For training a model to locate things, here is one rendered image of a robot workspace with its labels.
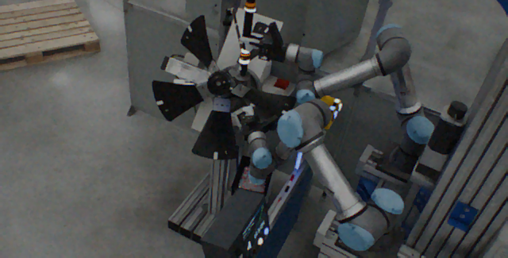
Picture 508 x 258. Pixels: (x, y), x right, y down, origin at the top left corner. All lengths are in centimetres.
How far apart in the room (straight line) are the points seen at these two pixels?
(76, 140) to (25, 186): 53
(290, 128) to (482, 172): 66
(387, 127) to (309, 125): 133
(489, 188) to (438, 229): 29
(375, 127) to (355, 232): 136
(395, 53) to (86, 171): 237
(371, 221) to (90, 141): 253
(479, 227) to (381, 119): 115
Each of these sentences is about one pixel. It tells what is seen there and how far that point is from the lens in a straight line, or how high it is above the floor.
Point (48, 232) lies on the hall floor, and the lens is 314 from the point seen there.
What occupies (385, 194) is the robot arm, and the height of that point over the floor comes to 127.
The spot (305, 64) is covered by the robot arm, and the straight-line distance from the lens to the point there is 193.
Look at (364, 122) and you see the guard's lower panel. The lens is 285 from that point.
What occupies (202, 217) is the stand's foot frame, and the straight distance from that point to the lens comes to 301.
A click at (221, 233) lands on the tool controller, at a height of 124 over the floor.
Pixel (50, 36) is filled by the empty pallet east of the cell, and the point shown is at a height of 14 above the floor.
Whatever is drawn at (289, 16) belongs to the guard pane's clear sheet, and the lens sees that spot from 269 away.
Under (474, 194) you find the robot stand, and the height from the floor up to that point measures 132.
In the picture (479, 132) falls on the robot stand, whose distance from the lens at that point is 163.
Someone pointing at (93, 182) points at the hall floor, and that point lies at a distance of 335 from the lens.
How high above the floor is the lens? 245
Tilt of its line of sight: 39 degrees down
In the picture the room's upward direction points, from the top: 8 degrees clockwise
